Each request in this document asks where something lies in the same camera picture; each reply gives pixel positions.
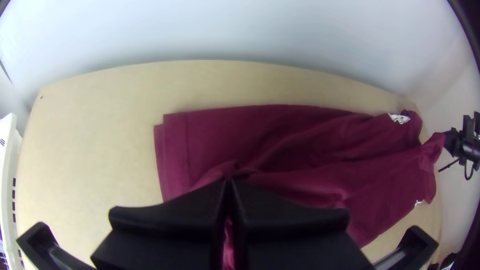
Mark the maroon t-shirt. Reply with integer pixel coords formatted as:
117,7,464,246
152,104,447,270

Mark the white laundry basket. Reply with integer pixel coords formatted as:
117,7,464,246
0,112,24,270

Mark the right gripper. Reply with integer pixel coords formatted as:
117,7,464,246
454,111,480,172

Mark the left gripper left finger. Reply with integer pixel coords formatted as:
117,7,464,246
89,178,230,270

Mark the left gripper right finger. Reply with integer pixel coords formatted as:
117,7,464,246
229,178,374,270

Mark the black cable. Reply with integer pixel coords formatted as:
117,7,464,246
437,156,475,182

